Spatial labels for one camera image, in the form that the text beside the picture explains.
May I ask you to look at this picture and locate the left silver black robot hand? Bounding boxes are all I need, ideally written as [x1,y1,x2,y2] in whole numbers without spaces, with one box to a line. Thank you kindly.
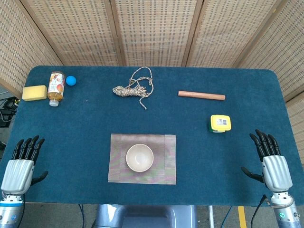
[0,135,49,195]

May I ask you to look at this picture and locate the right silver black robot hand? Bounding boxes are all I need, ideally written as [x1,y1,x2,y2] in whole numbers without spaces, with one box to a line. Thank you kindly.
[241,129,293,193]

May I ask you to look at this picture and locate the beige woven placemat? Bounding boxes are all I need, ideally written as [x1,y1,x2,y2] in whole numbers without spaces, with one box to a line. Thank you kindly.
[108,133,177,185]

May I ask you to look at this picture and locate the beige round bowl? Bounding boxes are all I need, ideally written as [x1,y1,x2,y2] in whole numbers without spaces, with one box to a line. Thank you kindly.
[125,143,154,172]

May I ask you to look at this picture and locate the woven folding screen panel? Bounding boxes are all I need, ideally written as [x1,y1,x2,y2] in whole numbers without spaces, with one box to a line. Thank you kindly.
[286,97,304,164]
[0,0,64,98]
[234,0,304,100]
[110,0,204,67]
[20,0,125,67]
[181,0,292,68]

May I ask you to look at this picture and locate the black floor equipment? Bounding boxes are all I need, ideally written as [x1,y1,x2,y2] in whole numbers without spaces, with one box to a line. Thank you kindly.
[0,96,19,128]

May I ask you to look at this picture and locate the blue felt table cover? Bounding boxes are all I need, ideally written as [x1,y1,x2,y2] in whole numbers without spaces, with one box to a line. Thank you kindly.
[0,66,304,206]

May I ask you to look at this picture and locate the green container yellow lid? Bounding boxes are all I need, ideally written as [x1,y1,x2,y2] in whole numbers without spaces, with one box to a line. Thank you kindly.
[208,114,232,133]

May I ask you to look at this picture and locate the white table leg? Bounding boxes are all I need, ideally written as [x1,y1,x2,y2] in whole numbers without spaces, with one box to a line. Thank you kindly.
[208,205,215,228]

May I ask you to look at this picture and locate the yellow sponge block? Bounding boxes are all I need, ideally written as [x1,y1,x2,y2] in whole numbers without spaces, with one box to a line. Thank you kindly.
[22,85,48,102]

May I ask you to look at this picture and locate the juice bottle white cap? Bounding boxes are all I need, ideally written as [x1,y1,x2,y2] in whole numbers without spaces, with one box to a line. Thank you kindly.
[47,72,66,107]

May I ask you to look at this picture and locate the wooden rolling pin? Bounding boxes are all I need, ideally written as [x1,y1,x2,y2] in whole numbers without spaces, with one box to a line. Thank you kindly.
[178,90,226,101]

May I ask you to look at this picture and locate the blue-grey robot torso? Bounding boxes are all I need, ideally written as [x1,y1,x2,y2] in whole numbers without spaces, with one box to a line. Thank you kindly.
[91,204,198,228]

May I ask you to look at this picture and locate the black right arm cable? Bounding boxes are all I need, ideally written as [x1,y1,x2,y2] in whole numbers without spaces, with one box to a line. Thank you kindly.
[251,194,268,228]

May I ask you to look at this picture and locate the blue floor cable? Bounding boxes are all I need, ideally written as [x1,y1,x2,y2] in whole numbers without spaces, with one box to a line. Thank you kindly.
[78,204,86,228]
[223,205,233,228]

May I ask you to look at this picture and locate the coiled beige braided rope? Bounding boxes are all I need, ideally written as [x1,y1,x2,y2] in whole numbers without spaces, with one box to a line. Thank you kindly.
[112,66,154,110]

